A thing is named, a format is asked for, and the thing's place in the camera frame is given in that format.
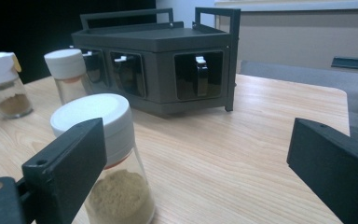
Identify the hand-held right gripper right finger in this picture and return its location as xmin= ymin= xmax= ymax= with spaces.
xmin=286 ymin=117 xmax=358 ymax=224

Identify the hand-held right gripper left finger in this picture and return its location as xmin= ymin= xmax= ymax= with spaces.
xmin=21 ymin=117 xmax=108 ymax=224

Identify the spice jar with beige powder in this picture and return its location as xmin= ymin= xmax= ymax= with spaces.
xmin=49 ymin=92 xmax=157 ymax=224

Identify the spice jar with orange powder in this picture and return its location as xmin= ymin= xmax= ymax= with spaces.
xmin=44 ymin=49 xmax=90 ymax=105

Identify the spice jar with brown powder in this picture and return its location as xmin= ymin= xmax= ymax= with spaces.
xmin=0 ymin=51 xmax=34 ymax=119

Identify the gray spice rack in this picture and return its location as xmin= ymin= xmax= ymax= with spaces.
xmin=71 ymin=7 xmax=241 ymax=119

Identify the dark flat bar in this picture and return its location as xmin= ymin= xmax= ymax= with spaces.
xmin=331 ymin=56 xmax=358 ymax=71

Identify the beige wooden cabinet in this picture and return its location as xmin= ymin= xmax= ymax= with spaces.
xmin=213 ymin=0 xmax=358 ymax=72

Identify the black curtain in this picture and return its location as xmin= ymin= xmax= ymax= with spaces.
xmin=0 ymin=0 xmax=157 ymax=97

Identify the dark seasoning box with handle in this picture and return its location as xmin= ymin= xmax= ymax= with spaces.
xmin=81 ymin=48 xmax=110 ymax=88
xmin=173 ymin=50 xmax=224 ymax=101
xmin=110 ymin=50 xmax=146 ymax=98

